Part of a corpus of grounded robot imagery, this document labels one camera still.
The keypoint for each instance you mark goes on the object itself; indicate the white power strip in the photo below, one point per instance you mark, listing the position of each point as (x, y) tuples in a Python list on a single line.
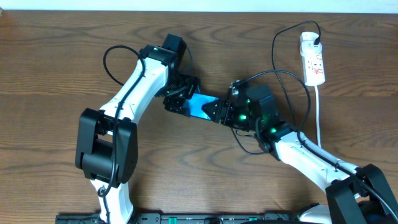
[(313, 68)]

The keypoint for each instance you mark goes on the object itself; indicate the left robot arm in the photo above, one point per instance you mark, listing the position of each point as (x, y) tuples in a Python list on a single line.
[(107, 147)]

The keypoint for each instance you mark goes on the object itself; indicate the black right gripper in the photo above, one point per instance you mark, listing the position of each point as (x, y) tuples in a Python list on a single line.
[(223, 105)]

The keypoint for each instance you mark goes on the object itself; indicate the blue Galaxy smartphone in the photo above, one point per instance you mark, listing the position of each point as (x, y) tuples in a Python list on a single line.
[(195, 103)]

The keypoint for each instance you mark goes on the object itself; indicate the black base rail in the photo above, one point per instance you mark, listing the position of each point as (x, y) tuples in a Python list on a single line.
[(157, 218)]

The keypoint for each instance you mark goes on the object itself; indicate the white USB wall charger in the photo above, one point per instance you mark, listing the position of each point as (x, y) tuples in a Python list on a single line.
[(310, 44)]

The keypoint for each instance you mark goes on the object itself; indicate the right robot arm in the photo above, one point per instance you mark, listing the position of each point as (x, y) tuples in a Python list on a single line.
[(354, 194)]

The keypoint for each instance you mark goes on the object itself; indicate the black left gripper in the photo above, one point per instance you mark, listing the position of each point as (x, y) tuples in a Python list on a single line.
[(176, 106)]

